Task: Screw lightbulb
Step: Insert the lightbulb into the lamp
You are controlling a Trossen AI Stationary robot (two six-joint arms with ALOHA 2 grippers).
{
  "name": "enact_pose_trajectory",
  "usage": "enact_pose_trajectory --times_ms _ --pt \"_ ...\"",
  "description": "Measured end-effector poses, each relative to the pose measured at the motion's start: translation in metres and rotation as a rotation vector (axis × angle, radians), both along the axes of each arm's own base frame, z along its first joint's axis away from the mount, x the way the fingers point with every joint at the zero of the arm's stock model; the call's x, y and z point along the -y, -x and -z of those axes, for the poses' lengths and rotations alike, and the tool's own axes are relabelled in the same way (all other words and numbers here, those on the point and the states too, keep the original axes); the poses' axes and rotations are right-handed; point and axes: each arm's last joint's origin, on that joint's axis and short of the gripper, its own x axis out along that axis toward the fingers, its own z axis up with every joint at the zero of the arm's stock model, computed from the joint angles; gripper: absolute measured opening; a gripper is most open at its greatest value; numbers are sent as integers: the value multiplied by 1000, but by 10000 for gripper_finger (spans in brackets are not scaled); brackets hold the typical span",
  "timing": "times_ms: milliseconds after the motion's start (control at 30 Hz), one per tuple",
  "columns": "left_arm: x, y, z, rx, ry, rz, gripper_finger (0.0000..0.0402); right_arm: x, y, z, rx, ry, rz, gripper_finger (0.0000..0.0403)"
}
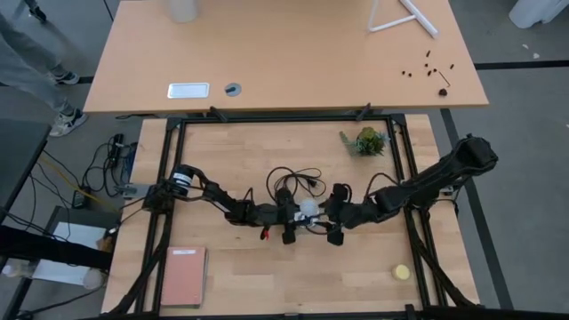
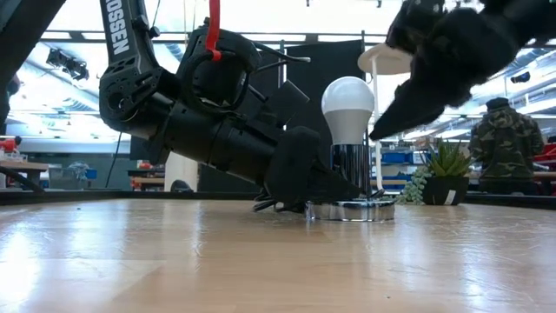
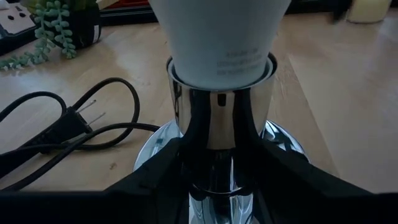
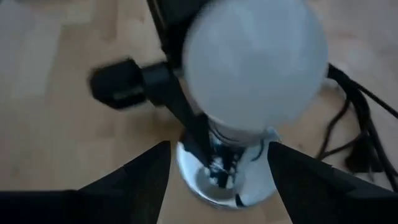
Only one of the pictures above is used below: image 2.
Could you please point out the white stand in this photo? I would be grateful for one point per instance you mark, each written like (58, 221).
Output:
(382, 61)

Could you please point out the potted succulent plant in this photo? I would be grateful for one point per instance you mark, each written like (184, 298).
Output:
(445, 191)

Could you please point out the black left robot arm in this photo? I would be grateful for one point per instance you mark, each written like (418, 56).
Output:
(130, 100)

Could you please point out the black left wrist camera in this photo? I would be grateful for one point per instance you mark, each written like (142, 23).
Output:
(289, 102)

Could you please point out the chrome lamp base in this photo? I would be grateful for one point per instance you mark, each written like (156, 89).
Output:
(349, 211)

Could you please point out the black track spotlight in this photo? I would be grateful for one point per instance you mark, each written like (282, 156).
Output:
(67, 65)
(520, 77)

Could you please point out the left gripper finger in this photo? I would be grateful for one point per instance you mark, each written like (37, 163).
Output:
(336, 187)

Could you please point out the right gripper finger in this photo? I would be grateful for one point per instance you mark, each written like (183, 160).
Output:
(412, 108)

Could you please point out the white lightbulb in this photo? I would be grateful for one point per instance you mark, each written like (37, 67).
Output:
(347, 104)

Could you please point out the blue storage bin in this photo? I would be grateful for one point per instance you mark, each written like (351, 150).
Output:
(397, 157)

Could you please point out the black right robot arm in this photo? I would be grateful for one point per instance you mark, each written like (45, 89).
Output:
(534, 17)

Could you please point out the wooden table with black leg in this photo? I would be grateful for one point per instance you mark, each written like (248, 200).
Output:
(21, 165)

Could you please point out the person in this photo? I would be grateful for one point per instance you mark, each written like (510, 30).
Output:
(506, 139)

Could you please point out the black aluminium frame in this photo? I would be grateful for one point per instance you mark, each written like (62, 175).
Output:
(87, 196)

